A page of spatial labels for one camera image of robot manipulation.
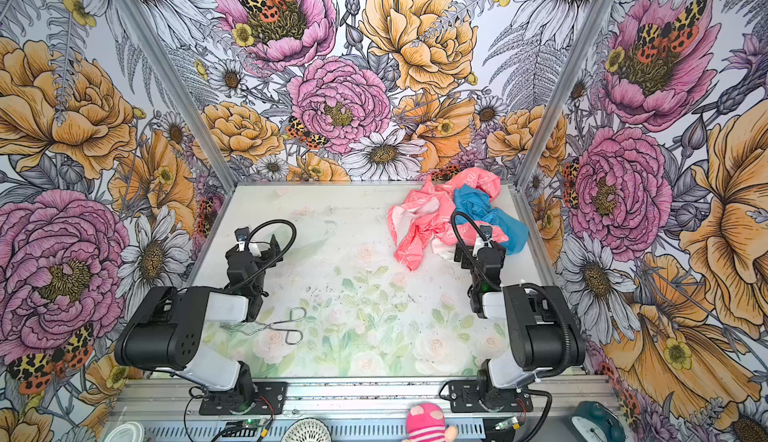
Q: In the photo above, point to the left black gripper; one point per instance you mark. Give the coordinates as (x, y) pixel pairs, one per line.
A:
(268, 254)

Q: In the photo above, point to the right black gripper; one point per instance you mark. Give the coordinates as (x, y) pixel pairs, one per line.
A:
(465, 263)

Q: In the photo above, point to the white cloth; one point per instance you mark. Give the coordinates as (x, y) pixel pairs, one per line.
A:
(443, 250)

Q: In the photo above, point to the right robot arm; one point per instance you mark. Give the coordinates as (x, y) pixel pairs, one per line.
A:
(543, 337)

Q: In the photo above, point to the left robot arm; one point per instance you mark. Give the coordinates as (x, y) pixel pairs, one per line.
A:
(164, 334)

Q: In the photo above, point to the pink patterned cloth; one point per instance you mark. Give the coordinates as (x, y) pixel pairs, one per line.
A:
(429, 212)

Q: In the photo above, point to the metal scissors clamp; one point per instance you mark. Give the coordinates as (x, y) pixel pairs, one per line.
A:
(292, 335)

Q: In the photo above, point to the green circuit board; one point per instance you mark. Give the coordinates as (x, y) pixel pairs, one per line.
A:
(249, 428)

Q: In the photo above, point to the pink striped plush toy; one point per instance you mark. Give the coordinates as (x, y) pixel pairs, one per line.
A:
(426, 422)

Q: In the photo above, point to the white woven round basket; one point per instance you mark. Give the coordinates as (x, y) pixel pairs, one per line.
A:
(307, 430)

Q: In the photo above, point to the teal alarm clock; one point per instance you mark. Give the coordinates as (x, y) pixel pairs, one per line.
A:
(592, 421)

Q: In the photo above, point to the white round lid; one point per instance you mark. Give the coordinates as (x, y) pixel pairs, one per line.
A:
(127, 432)

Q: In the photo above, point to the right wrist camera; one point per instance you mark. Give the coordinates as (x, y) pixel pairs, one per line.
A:
(484, 237)

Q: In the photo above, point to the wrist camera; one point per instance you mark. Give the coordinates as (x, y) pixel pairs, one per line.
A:
(245, 239)
(484, 237)

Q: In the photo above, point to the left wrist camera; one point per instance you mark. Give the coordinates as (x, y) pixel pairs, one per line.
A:
(245, 239)

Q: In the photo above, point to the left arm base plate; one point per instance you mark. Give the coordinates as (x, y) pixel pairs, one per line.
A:
(264, 398)

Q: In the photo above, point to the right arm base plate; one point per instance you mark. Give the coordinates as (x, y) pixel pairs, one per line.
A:
(473, 396)

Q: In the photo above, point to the aluminium front rail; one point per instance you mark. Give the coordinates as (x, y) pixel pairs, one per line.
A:
(168, 400)

